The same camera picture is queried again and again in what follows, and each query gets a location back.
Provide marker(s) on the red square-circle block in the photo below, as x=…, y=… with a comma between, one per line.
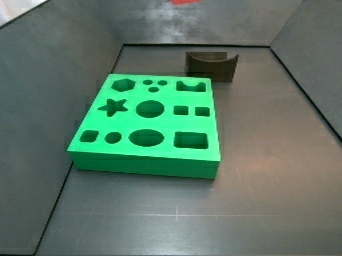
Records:
x=179, y=2

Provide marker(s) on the green foam shape fixture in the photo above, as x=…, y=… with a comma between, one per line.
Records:
x=150, y=125

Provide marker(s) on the black curved cradle stand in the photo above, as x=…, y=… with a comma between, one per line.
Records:
x=211, y=65

